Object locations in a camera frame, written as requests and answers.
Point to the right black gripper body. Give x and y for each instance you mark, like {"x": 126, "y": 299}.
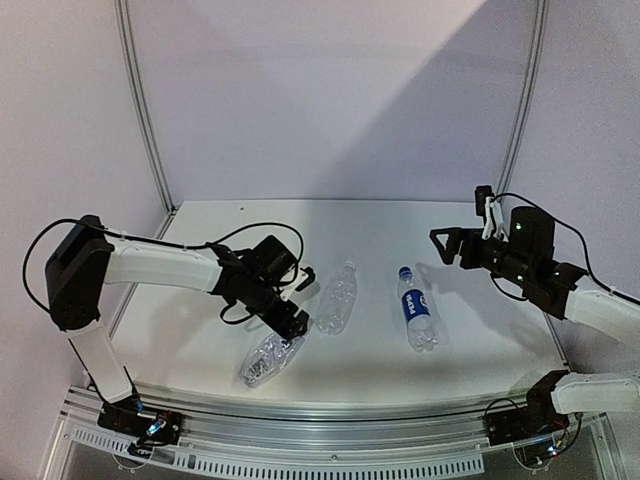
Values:
{"x": 509, "y": 263}

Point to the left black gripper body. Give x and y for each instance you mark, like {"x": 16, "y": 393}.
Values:
{"x": 271, "y": 316}

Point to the crushed clear plastic bottle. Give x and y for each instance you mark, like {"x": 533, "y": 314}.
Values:
{"x": 272, "y": 355}

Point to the Pepsi bottle blue label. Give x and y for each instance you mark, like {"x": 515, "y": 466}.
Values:
{"x": 423, "y": 326}

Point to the blue Pepsi bottle cap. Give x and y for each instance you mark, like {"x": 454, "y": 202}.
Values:
{"x": 405, "y": 272}

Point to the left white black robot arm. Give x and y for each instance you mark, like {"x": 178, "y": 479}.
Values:
{"x": 262, "y": 279}

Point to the clear ribbed plastic bottle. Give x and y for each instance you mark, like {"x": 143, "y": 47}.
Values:
{"x": 338, "y": 298}

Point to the perforated clear acrylic plate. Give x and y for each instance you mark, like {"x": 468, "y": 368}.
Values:
{"x": 233, "y": 447}

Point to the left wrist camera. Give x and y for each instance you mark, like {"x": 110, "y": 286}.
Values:
{"x": 304, "y": 278}

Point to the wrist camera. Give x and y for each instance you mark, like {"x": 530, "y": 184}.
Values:
{"x": 304, "y": 278}
{"x": 489, "y": 209}

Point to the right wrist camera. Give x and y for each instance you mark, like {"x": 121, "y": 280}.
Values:
{"x": 489, "y": 209}

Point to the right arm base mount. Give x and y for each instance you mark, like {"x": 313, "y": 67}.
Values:
{"x": 506, "y": 422}

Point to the aluminium front rail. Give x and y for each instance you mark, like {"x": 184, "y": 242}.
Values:
{"x": 320, "y": 420}

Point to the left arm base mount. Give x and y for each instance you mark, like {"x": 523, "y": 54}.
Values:
{"x": 149, "y": 427}

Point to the right aluminium corner post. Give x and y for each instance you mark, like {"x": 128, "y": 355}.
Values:
{"x": 526, "y": 96}

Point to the aluminium corner post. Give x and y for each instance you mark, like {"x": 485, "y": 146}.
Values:
{"x": 526, "y": 96}
{"x": 140, "y": 104}

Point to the left aluminium corner post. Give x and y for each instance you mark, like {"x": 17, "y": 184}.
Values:
{"x": 140, "y": 104}

